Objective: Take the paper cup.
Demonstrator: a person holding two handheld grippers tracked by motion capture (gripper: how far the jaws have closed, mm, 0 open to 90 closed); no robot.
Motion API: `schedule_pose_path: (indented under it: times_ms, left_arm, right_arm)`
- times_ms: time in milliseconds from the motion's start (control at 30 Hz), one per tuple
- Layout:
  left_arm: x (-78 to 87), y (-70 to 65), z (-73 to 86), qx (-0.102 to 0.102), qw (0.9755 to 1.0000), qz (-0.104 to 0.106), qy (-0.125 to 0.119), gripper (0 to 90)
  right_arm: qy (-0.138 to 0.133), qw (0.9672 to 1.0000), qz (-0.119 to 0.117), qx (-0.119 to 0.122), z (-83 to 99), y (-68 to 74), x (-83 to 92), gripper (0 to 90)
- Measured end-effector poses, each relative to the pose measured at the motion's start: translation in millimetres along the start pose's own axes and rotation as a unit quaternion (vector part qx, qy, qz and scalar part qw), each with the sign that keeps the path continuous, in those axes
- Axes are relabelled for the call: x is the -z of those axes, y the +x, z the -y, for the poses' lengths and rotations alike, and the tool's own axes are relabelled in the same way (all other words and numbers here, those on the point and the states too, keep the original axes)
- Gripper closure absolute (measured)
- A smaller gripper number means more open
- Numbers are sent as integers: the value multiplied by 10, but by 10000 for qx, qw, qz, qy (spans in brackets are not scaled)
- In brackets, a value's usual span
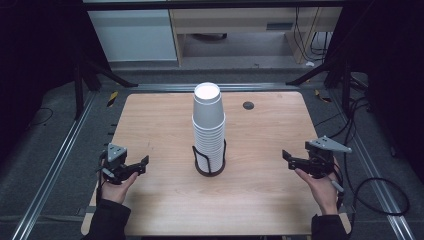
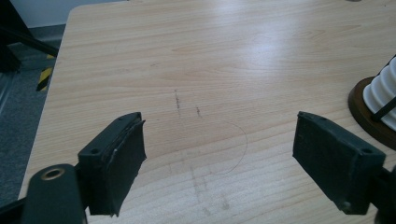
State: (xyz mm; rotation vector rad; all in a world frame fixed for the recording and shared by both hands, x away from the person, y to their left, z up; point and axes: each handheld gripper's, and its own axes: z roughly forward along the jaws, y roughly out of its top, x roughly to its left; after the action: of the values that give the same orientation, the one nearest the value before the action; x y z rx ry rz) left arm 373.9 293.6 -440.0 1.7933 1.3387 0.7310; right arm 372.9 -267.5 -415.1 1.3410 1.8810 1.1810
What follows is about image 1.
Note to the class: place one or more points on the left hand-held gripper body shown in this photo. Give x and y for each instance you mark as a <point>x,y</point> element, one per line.
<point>115,156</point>

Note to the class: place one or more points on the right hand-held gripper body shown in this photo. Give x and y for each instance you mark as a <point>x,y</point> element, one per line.
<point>321,160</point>

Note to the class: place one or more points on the single white paper cup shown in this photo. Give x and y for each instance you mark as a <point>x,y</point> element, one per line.
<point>208,106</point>

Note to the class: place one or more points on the person's left hand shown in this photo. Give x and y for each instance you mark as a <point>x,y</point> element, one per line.
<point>115,190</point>

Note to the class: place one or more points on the person's right hand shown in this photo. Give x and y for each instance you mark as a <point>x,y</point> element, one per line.
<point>321,193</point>

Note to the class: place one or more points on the yellow black tape strip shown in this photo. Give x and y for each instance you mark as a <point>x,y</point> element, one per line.
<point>112,99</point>
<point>322,97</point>

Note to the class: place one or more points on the black round table grommet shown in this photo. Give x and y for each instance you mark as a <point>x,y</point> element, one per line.
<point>248,105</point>

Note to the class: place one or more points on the black metal stand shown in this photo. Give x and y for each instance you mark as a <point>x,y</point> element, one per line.
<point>79,93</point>
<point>346,86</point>

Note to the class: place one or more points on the small white floor object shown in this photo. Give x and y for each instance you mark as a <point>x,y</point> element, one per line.
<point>310,63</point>

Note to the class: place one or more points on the black curtain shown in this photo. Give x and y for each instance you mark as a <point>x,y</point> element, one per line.
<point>33,66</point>
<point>393,66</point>

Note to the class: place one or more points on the white cabinet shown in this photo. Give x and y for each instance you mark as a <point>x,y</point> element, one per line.
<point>133,35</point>

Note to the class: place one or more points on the light wooden desk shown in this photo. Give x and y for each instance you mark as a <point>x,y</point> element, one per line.
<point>233,20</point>

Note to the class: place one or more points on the metal floor rail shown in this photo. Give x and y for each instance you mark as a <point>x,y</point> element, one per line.
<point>53,166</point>
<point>373,173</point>
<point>166,87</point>

